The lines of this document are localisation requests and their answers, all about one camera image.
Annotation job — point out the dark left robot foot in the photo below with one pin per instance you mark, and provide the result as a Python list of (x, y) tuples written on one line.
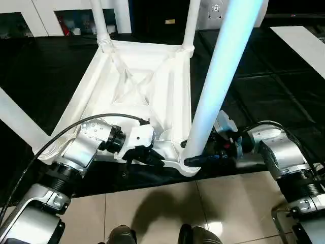
[(122, 235)]

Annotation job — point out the black furniture with yellow label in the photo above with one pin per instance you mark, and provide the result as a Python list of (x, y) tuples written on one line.
[(152, 17)]

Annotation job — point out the white flat board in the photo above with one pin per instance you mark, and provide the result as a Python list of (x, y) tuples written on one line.
[(299, 43)]

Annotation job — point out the small white cup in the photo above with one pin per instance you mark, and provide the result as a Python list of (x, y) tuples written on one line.
[(76, 31), (111, 28)]

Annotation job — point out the black work mat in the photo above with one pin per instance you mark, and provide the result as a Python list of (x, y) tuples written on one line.
[(266, 84)]

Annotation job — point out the black metal stand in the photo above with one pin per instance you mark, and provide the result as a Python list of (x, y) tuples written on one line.
[(274, 218)]

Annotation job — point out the white plastic table top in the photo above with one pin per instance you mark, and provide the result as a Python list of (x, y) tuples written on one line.
[(165, 101)]

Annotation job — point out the white plastic table leg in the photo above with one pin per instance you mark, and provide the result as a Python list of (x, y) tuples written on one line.
[(190, 23), (17, 114), (100, 23), (218, 89)]

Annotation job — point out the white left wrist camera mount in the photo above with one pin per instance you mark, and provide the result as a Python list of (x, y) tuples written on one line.
[(138, 134)]

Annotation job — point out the white glass-door cabinet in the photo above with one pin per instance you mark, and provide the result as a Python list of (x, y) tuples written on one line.
[(43, 23)]

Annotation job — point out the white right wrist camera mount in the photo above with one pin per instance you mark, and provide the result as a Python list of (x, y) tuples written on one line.
[(226, 122)]

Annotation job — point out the dark robot foot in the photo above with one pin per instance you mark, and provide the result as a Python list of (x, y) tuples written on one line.
[(122, 235), (200, 235)]

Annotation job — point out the dark right robot foot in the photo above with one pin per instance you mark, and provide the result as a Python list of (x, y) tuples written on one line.
[(200, 235)]

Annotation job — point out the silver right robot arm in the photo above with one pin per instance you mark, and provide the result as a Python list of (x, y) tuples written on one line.
[(279, 155)]

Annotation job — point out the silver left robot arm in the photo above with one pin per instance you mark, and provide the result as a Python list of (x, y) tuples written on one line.
[(86, 147)]

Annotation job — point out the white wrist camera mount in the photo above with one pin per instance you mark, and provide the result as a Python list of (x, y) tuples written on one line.
[(226, 122), (138, 134)]

